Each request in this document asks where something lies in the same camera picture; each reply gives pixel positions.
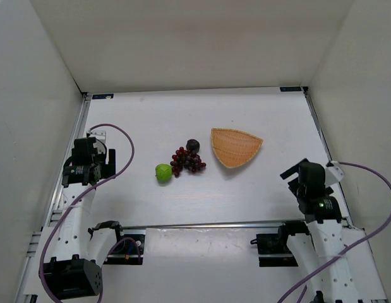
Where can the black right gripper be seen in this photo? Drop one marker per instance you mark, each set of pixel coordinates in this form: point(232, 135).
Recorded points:
point(290, 172)

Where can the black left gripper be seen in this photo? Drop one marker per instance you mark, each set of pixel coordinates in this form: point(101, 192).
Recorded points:
point(110, 162)

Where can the green fake apple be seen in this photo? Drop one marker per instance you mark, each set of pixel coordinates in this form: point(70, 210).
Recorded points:
point(163, 172)

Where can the red fake grape bunch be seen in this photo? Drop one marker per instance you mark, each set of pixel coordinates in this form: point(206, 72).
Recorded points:
point(186, 160)

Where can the dark purple fake plum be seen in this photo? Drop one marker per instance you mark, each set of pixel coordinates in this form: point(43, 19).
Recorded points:
point(193, 145)

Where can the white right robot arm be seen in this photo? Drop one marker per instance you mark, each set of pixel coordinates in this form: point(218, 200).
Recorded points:
point(316, 242)

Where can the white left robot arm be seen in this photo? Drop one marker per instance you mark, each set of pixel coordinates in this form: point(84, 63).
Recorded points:
point(71, 261)

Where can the woven triangular fruit basket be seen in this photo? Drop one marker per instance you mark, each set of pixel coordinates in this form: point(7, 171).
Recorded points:
point(234, 148)

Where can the blue left corner label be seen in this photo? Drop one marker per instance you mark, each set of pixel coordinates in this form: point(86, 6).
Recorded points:
point(103, 96)

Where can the blue corner label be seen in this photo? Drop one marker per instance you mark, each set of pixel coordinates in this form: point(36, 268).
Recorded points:
point(103, 96)
point(290, 88)

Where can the blue right corner label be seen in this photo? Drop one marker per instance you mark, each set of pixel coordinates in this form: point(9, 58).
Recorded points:
point(290, 88)

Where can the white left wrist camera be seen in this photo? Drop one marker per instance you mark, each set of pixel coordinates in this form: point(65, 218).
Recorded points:
point(100, 137)

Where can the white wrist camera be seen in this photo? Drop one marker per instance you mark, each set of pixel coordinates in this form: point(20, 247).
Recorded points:
point(100, 137)
point(333, 173)

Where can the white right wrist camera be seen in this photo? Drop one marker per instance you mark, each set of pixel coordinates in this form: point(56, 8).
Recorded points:
point(333, 173)

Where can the aluminium front rail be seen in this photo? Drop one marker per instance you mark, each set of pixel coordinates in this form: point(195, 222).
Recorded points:
point(232, 225)

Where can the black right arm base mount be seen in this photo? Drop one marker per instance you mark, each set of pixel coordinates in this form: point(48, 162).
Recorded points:
point(272, 248)

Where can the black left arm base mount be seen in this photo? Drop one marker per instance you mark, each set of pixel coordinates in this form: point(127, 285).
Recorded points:
point(128, 253)

